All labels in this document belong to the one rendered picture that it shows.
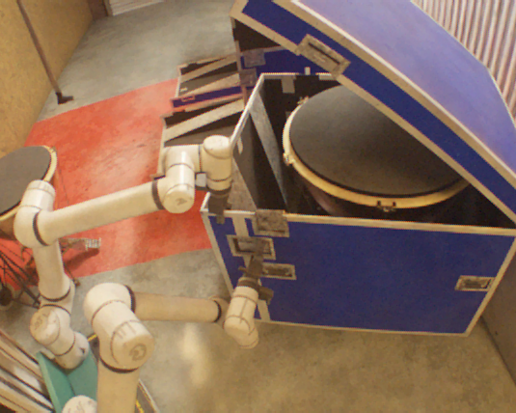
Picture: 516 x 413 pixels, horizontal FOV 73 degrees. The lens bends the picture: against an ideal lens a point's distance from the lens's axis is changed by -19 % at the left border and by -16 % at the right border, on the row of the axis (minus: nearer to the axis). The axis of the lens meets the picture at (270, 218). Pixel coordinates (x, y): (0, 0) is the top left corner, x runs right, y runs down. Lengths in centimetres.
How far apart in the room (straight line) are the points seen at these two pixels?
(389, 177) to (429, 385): 112
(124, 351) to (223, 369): 123
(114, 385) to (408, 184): 115
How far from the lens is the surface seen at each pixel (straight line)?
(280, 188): 227
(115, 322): 103
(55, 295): 185
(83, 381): 195
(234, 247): 160
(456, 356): 223
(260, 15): 100
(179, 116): 380
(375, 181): 147
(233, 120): 352
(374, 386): 209
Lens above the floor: 197
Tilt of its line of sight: 47 degrees down
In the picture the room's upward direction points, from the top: 10 degrees counter-clockwise
